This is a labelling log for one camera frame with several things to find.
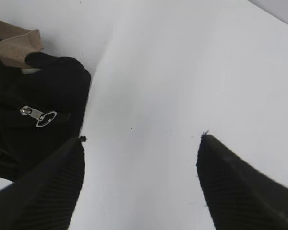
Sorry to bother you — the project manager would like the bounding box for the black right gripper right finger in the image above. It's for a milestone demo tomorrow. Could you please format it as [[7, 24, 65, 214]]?
[[196, 133, 288, 230]]

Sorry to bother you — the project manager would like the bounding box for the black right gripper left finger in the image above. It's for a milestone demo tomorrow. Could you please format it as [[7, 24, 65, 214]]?
[[0, 136, 86, 230]]

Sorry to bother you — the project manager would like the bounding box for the silver zipper pull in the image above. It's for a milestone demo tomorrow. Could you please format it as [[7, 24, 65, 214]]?
[[20, 106, 57, 128]]

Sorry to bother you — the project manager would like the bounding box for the black canvas tote bag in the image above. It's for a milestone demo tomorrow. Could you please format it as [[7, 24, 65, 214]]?
[[0, 16, 92, 182]]

